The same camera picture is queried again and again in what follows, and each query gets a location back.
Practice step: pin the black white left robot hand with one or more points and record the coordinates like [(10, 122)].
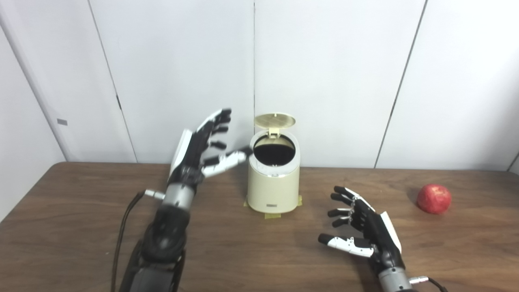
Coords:
[(190, 158)]

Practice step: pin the red apple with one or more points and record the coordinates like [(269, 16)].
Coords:
[(434, 199)]

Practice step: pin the cream-colored round bin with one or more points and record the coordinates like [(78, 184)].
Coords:
[(273, 190)]

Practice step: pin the cream round bin lid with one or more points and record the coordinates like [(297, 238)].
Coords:
[(275, 120)]

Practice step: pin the small gray wall label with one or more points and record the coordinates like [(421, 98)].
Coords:
[(62, 122)]

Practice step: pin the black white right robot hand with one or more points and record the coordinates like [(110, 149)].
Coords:
[(379, 235)]

